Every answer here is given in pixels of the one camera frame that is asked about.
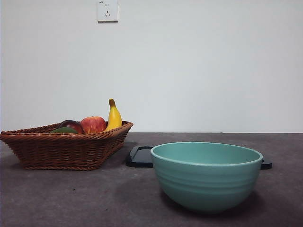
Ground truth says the white wall socket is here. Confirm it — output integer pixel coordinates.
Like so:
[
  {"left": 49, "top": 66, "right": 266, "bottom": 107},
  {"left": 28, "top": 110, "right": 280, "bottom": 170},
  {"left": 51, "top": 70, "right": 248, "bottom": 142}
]
[{"left": 97, "top": 0, "right": 119, "bottom": 24}]

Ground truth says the red yellow streaked apple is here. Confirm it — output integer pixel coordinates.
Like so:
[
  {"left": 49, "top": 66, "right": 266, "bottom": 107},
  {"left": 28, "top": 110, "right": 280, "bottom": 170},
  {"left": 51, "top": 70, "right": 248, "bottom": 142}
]
[{"left": 80, "top": 115, "right": 107, "bottom": 135}]

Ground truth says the brown woven wicker basket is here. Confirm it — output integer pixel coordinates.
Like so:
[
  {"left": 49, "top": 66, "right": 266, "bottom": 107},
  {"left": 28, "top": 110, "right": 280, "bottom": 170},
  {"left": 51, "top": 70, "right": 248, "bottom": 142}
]
[{"left": 0, "top": 120, "right": 134, "bottom": 171}]

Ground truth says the yellow banana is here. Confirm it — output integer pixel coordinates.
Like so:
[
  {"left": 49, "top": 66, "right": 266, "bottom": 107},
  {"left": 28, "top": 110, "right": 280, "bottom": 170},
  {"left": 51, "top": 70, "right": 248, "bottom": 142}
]
[{"left": 103, "top": 98, "right": 123, "bottom": 132}]

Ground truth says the green avocado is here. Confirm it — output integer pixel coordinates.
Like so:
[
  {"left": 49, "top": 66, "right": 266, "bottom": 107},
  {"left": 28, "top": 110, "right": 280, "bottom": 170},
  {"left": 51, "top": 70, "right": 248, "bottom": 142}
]
[{"left": 49, "top": 127, "right": 79, "bottom": 134}]

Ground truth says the dark rectangular tray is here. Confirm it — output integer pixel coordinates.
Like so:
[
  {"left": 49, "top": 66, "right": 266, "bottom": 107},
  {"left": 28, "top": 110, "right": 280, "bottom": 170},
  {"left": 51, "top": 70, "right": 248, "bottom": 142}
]
[{"left": 125, "top": 145, "right": 273, "bottom": 170}]

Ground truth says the dark red apple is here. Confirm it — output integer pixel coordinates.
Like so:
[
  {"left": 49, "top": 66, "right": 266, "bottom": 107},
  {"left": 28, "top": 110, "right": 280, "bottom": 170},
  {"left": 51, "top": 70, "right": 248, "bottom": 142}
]
[{"left": 58, "top": 119, "right": 85, "bottom": 134}]

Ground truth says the teal ceramic bowl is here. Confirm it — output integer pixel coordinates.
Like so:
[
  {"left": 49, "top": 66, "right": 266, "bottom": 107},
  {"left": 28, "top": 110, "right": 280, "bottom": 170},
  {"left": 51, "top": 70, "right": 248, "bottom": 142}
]
[{"left": 150, "top": 141, "right": 264, "bottom": 208}]

